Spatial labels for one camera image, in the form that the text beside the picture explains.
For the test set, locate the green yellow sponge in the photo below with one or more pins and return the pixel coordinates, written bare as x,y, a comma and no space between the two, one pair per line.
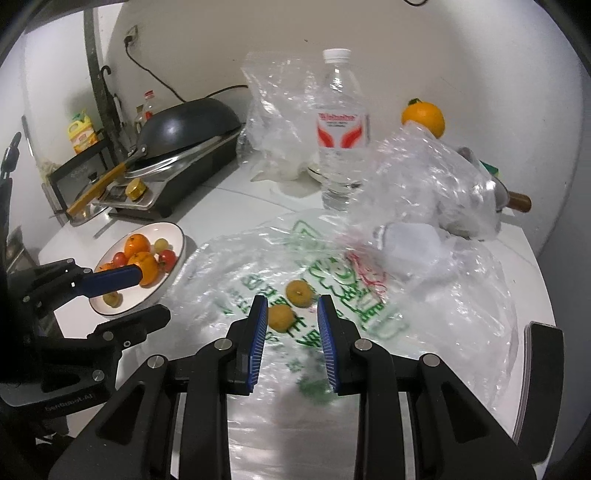
491,168

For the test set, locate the red label bottle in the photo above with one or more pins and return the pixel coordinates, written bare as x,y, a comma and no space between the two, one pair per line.
147,106

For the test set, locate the black shelf rack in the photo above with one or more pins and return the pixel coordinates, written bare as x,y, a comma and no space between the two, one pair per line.
76,159

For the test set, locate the white wall socket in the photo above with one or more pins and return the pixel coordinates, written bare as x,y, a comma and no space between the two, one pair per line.
131,34

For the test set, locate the yellow-brown longan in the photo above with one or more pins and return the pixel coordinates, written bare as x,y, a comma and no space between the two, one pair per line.
298,293
280,317
112,299
160,243

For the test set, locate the green printed plastic bag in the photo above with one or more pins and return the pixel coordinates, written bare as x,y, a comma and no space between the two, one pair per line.
221,272

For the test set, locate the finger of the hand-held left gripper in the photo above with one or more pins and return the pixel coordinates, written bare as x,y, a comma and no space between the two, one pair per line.
134,323
113,279

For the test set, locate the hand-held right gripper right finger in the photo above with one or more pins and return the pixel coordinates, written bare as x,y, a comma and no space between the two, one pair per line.
328,341

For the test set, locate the white plate dark rim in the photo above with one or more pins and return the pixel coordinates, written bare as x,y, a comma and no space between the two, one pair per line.
143,297

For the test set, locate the clear water bottle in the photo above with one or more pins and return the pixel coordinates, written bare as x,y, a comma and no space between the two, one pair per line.
341,152

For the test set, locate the gold round knob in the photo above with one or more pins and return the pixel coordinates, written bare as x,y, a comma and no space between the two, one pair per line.
135,188

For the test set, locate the white rag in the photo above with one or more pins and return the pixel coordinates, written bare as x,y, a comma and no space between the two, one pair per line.
46,168

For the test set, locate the steel induction cooker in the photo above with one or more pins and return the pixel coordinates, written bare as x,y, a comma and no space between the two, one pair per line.
198,168

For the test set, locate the black panel grey edge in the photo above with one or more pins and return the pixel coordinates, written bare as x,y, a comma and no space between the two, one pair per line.
540,392

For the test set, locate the dark oil bottle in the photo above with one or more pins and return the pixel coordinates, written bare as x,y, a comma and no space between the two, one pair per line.
138,120

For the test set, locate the crumpled clear plastic bag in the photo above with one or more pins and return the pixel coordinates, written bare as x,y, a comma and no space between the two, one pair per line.
415,184

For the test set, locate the dark metal pole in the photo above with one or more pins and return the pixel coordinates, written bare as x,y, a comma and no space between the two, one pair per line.
92,55

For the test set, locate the white bowl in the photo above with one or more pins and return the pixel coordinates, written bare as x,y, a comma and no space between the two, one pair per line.
316,173

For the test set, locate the steel pot lid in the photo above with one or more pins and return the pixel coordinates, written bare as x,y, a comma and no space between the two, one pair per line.
90,189

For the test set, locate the large orange with leaf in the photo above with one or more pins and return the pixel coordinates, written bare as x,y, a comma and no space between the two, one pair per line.
424,117

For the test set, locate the black umbrella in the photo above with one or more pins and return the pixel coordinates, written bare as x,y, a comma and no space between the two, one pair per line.
113,115

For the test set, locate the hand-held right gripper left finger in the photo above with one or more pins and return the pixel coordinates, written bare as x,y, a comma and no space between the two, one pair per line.
257,341

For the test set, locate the red cherry tomato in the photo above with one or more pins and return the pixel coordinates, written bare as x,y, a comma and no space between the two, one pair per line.
119,259
167,258

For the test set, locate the yellow detergent bottle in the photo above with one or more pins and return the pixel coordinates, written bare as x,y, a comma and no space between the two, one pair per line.
82,131

